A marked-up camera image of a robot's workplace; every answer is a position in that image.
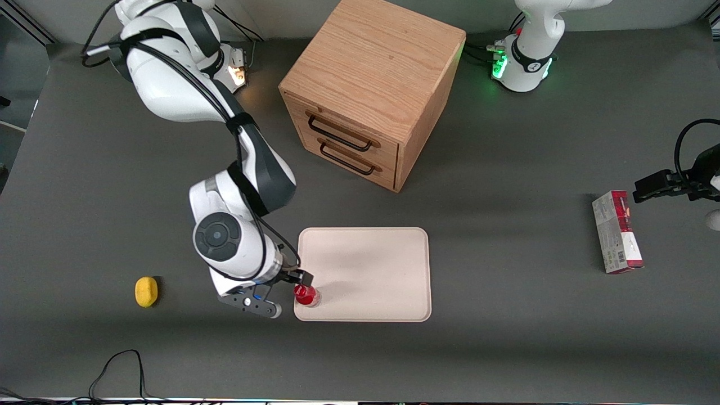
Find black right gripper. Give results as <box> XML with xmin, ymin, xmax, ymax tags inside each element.
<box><xmin>263</xmin><ymin>268</ymin><xmax>314</xmax><ymax>290</ymax></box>

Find black left base cables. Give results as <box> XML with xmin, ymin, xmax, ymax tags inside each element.
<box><xmin>464</xmin><ymin>11</ymin><xmax>527</xmax><ymax>67</ymax></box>

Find wooden drawer cabinet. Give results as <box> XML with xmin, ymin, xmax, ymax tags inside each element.
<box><xmin>278</xmin><ymin>0</ymin><xmax>467</xmax><ymax>194</ymax></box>

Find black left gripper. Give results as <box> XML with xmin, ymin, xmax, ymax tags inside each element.
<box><xmin>633</xmin><ymin>143</ymin><xmax>720</xmax><ymax>204</ymax></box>

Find black left wrist cable loop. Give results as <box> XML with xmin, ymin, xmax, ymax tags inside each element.
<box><xmin>674</xmin><ymin>118</ymin><xmax>720</xmax><ymax>183</ymax></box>

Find red coke bottle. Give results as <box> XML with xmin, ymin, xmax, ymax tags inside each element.
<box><xmin>294</xmin><ymin>284</ymin><xmax>322</xmax><ymax>308</ymax></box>

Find black base cables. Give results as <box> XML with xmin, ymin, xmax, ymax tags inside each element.
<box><xmin>464</xmin><ymin>11</ymin><xmax>527</xmax><ymax>67</ymax></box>
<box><xmin>214</xmin><ymin>6</ymin><xmax>266</xmax><ymax>68</ymax></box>

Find red and white carton box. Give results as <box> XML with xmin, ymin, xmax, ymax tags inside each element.
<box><xmin>591</xmin><ymin>190</ymin><xmax>645</xmax><ymax>275</ymax></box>

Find yellow lemon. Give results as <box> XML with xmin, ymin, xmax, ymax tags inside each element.
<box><xmin>134</xmin><ymin>276</ymin><xmax>159</xmax><ymax>308</ymax></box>

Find black wire drawer handle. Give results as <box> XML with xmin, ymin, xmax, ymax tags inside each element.
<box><xmin>305</xmin><ymin>111</ymin><xmax>382</xmax><ymax>152</ymax></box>
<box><xmin>318</xmin><ymin>139</ymin><xmax>384</xmax><ymax>176</ymax></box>

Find wooden drawer front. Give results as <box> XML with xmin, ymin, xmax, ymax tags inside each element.
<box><xmin>301</xmin><ymin>128</ymin><xmax>399</xmax><ymax>192</ymax></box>
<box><xmin>281</xmin><ymin>90</ymin><xmax>401</xmax><ymax>169</ymax></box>

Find beige rectangular tray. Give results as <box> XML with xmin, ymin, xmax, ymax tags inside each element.
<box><xmin>294</xmin><ymin>227</ymin><xmax>433</xmax><ymax>323</ymax></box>

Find thin black looped table cable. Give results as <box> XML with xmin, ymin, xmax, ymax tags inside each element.
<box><xmin>0</xmin><ymin>349</ymin><xmax>169</xmax><ymax>404</ymax></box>

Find black right base cables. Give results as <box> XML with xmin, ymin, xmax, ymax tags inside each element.
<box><xmin>214</xmin><ymin>6</ymin><xmax>266</xmax><ymax>68</ymax></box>

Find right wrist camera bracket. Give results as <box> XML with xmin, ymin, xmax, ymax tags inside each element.
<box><xmin>218</xmin><ymin>283</ymin><xmax>282</xmax><ymax>320</ymax></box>

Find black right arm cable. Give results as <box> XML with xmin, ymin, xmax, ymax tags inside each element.
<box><xmin>82</xmin><ymin>0</ymin><xmax>302</xmax><ymax>282</ymax></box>

